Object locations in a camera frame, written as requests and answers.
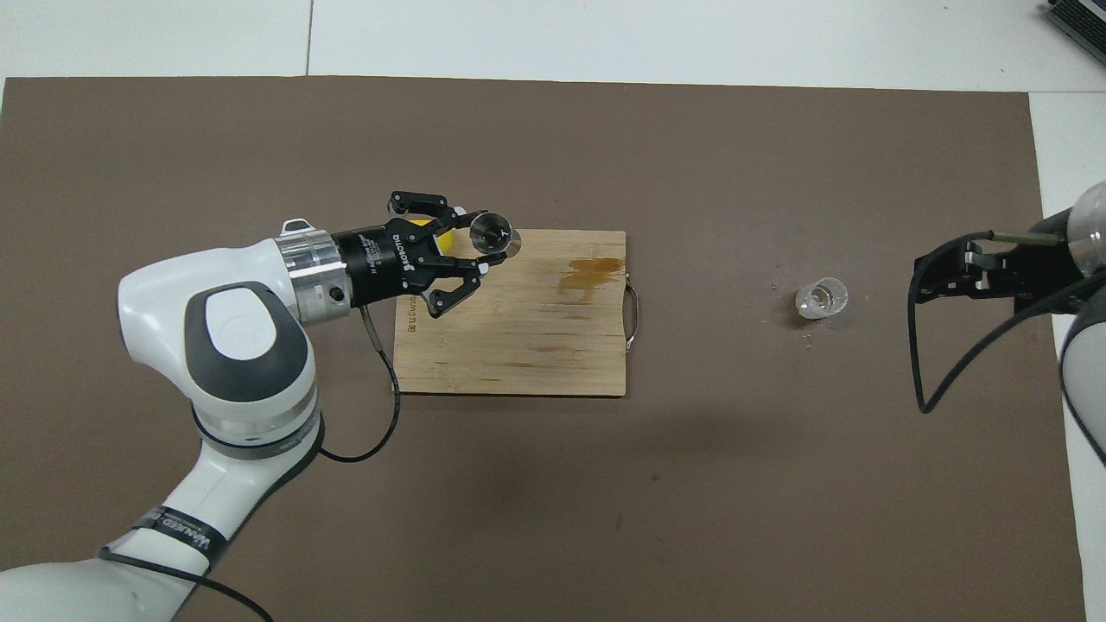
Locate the wooden cutting board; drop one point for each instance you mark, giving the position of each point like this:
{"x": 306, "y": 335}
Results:
{"x": 518, "y": 345}

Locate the steel jigger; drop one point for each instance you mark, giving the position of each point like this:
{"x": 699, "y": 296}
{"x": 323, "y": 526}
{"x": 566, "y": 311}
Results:
{"x": 492, "y": 231}

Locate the grey ribbed device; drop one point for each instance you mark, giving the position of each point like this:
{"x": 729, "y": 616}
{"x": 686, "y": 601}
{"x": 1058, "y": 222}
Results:
{"x": 1080, "y": 22}

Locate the clear glass cup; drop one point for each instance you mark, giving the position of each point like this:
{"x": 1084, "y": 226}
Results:
{"x": 821, "y": 299}

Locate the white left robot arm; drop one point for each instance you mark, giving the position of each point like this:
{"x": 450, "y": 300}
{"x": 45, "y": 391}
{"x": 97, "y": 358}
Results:
{"x": 173, "y": 294}

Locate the brown table mat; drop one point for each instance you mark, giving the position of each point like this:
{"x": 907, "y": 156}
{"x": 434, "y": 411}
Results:
{"x": 691, "y": 501}

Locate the yellow lemon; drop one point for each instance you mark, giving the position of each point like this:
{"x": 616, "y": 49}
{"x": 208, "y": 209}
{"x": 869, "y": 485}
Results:
{"x": 447, "y": 243}

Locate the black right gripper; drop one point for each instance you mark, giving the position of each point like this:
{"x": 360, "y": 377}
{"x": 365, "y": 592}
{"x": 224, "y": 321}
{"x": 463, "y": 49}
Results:
{"x": 1045, "y": 272}

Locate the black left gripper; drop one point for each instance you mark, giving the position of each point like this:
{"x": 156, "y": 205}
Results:
{"x": 380, "y": 263}

